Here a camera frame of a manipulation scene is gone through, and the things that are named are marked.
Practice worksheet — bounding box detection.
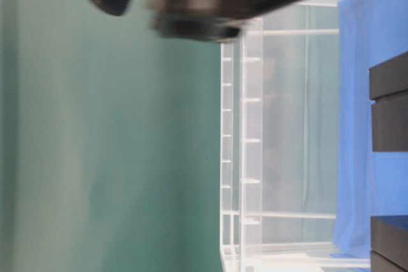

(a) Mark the blue cloth in case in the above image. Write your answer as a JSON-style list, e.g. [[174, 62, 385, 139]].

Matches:
[[333, 0, 407, 258]]

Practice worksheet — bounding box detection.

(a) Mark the clear plastic storage case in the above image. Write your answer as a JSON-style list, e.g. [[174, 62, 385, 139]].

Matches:
[[219, 0, 370, 271]]

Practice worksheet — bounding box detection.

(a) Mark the black RealSense box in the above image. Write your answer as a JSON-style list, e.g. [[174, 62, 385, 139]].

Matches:
[[369, 52, 407, 152], [370, 215, 407, 271]]

